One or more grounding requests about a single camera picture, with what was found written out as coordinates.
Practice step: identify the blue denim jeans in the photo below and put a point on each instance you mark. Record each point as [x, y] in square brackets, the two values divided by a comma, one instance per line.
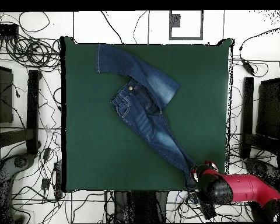
[135, 105]

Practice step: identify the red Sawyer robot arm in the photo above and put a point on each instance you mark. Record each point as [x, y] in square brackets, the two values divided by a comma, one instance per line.
[242, 186]

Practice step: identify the black flat box device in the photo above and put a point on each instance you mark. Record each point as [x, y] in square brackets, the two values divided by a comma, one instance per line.
[3, 29]

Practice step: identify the black power strip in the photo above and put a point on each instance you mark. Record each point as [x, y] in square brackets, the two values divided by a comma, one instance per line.
[58, 179]
[208, 210]

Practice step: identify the black metal bar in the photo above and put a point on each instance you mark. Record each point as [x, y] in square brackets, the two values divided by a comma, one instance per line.
[33, 112]
[246, 116]

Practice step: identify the black case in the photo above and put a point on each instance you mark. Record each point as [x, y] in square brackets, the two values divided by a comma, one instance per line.
[269, 109]
[2, 95]

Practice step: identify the black power adapter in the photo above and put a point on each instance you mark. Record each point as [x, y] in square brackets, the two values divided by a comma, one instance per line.
[248, 65]

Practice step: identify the dark green table cloth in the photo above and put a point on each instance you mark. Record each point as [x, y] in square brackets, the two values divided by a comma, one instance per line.
[95, 151]

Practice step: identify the small black plug adapter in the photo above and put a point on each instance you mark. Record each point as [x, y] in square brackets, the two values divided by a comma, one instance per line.
[45, 183]

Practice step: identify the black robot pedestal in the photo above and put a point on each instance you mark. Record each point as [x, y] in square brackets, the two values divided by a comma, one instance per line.
[140, 205]

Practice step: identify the grey square frame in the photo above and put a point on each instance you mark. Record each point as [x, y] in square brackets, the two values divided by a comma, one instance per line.
[186, 37]

